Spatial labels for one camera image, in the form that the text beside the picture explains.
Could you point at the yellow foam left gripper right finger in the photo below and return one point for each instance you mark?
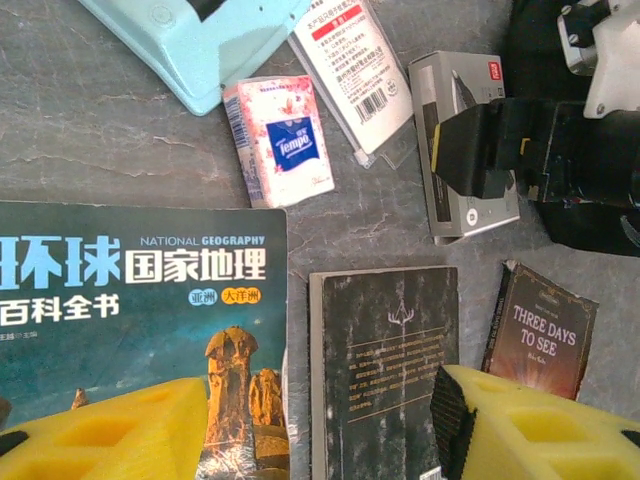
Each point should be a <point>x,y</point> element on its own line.
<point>540,440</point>

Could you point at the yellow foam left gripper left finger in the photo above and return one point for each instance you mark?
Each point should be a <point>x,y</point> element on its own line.
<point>100,440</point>

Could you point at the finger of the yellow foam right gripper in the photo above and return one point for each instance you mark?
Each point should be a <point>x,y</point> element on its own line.
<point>470,150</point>

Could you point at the grey pen box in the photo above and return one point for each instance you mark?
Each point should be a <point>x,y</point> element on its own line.
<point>445,215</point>

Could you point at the Three Days To See book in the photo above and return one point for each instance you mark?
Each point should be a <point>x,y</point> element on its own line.
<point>545,340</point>

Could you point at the black fabric backpack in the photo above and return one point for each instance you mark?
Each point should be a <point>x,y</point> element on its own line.
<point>530,50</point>

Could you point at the clear pouch with white label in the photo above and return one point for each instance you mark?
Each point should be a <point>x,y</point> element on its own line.
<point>355,70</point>

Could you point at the National Geography book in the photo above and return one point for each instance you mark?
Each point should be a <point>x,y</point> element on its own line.
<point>125,300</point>

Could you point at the black paperback book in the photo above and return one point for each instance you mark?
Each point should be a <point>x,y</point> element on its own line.
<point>380,350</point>

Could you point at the pink Tempo tissue pack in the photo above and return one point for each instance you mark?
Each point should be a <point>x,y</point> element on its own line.
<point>285,145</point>

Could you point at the light blue calculator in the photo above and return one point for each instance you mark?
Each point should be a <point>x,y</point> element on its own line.
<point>190,45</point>

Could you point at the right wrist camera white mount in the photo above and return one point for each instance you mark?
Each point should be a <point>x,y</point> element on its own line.
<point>615,60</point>

